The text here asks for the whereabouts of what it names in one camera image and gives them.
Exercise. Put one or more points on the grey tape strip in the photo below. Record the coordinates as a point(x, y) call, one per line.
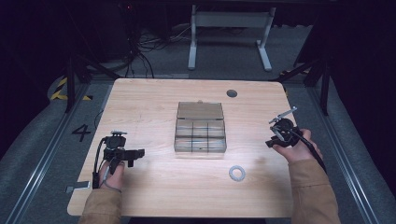
point(79, 186)

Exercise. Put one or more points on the metal floor rail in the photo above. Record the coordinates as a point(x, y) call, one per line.
point(342, 155)
point(40, 165)

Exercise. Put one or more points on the yellow black hazard tape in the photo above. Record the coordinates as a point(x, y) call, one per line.
point(58, 93)

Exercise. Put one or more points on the black metal stand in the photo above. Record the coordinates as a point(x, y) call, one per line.
point(71, 84)
point(323, 84)

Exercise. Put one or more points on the white metal desk frame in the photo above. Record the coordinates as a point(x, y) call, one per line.
point(230, 20)

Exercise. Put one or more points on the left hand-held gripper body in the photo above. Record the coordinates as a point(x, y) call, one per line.
point(114, 146)

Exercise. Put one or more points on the clear plastic compartment box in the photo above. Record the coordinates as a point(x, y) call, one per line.
point(200, 129)

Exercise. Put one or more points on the person's right hand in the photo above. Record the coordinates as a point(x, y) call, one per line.
point(297, 151)

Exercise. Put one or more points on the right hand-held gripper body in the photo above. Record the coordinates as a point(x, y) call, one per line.
point(285, 130)

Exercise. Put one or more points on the round grey table grommet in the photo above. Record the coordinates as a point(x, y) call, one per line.
point(232, 93)

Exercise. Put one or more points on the person's left hand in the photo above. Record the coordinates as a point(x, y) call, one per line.
point(115, 180)

